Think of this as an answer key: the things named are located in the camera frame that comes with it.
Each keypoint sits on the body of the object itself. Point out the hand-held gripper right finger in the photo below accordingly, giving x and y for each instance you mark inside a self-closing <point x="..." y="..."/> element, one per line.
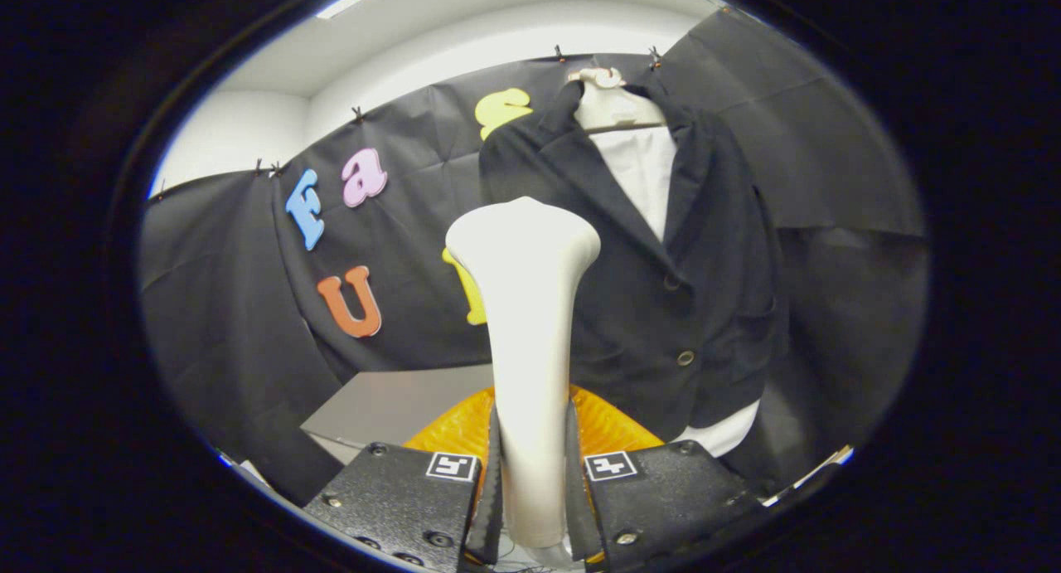
<point x="671" y="498"/>

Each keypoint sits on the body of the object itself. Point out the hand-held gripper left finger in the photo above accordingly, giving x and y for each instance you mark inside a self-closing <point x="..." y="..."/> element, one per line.
<point x="390" y="498"/>

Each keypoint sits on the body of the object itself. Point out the black blazer jacket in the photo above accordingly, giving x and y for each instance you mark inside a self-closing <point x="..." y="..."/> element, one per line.
<point x="663" y="324"/>

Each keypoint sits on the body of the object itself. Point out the white garment steamer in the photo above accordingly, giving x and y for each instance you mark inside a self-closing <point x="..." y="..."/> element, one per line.
<point x="530" y="324"/>

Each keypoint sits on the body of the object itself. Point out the grey cabinet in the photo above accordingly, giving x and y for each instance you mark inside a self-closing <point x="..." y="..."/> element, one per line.
<point x="390" y="403"/>

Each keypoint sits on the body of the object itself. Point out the black backdrop cloth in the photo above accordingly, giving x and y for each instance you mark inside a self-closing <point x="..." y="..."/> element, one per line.
<point x="232" y="308"/>

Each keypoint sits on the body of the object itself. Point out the white dress form torso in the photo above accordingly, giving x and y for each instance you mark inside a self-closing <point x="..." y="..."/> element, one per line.
<point x="642" y="167"/>

